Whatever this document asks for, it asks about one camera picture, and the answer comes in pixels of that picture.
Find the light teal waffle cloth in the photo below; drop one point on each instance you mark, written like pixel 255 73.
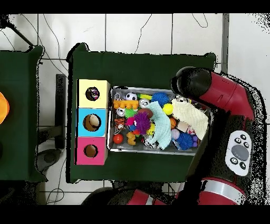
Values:
pixel 161 124

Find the cream waffle cloth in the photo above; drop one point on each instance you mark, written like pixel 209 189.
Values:
pixel 189 116

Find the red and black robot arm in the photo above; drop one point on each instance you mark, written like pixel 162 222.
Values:
pixel 221 95

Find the wooden box with three holes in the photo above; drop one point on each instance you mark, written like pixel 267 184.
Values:
pixel 92 104

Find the purple spiky rubber ball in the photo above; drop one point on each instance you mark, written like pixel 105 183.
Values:
pixel 141 122

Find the brown toy football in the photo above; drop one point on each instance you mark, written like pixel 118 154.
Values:
pixel 148 113

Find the orange toy building block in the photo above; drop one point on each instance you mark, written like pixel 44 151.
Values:
pixel 124 104

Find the black and white soccer ball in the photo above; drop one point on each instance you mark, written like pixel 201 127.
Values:
pixel 131 96

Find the blue spiky rubber ball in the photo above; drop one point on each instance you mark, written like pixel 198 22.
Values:
pixel 160 98
pixel 184 141

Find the red smooth ball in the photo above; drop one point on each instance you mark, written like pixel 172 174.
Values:
pixel 118 139

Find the yellow smooth ball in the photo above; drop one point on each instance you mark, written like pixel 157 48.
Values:
pixel 167 109

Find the grey stand base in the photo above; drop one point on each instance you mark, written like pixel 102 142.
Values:
pixel 49 157

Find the dark green side table cloth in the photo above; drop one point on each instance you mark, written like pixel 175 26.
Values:
pixel 19 74

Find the orange round object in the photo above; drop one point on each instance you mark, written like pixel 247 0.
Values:
pixel 3 107

